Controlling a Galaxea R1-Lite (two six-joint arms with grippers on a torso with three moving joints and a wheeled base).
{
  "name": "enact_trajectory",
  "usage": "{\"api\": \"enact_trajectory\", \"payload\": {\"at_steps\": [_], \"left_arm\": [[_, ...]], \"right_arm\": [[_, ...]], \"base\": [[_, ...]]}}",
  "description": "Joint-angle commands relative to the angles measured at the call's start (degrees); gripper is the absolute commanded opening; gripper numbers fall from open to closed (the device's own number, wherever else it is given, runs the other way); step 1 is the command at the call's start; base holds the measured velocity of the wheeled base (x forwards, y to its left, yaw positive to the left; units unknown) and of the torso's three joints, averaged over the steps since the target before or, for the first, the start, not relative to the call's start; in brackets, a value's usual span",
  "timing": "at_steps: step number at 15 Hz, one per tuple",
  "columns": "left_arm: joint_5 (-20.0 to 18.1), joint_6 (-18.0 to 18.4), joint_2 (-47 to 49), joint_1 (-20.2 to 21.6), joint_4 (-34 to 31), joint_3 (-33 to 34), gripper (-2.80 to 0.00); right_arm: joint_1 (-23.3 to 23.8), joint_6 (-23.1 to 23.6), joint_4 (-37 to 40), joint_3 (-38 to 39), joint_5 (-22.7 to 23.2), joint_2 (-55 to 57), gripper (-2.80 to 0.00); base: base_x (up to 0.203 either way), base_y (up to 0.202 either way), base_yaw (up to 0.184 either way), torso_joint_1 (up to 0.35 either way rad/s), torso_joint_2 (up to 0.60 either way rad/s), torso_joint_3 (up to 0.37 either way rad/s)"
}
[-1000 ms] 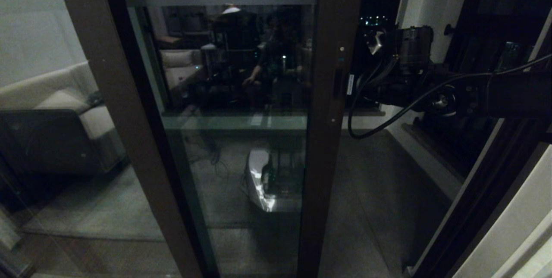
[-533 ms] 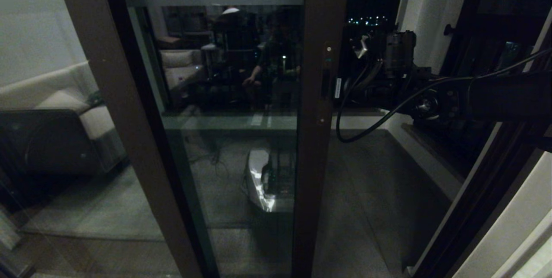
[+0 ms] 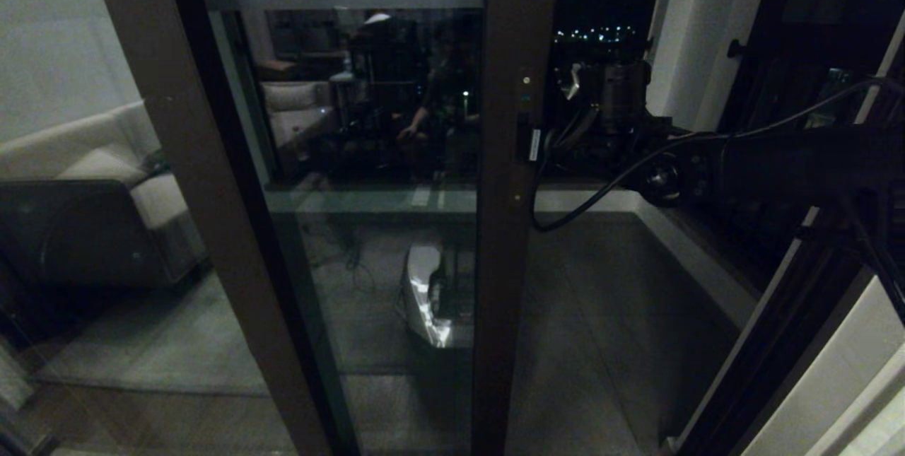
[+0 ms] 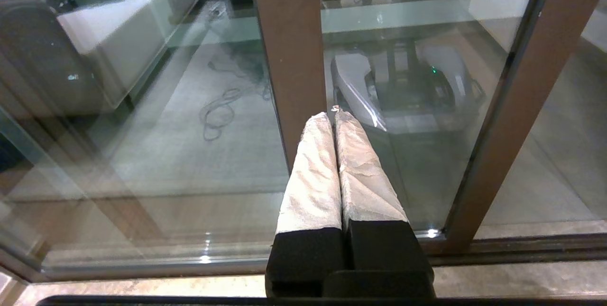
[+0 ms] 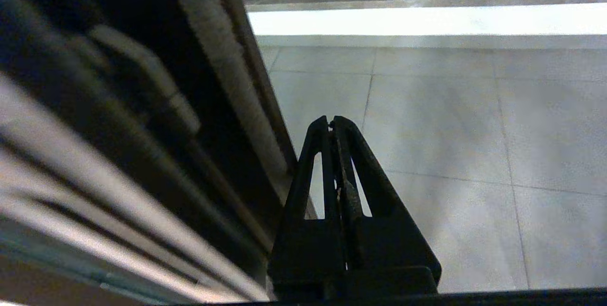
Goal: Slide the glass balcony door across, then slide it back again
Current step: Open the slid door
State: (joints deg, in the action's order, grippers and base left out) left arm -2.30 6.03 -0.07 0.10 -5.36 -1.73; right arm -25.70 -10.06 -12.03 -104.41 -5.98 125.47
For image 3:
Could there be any silver right wrist cylinder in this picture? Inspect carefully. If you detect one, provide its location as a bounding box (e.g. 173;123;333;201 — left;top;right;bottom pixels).
598;59;653;134

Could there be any dark brown door jamb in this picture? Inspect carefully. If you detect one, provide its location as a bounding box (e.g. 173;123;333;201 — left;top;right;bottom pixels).
675;14;905;456

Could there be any black metal balcony railing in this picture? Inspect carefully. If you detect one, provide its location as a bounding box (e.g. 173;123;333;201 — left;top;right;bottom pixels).
559;33;655;180

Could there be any short stone window sill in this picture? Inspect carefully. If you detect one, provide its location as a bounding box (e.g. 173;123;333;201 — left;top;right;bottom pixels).
661;201;768;301

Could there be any brown framed fixed glass panel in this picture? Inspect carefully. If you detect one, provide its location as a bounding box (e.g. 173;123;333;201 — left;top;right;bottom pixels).
0;0;365;456

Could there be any brown framed sliding glass door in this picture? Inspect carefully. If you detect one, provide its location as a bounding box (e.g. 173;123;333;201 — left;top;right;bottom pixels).
194;0;561;456

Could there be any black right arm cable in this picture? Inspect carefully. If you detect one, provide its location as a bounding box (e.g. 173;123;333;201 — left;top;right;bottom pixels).
530;76;905;234

